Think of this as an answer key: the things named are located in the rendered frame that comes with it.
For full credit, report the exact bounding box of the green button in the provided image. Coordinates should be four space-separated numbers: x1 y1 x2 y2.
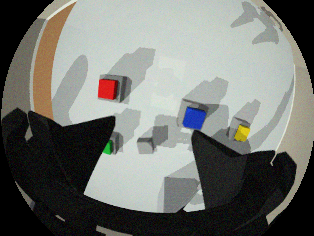
102 131 120 155

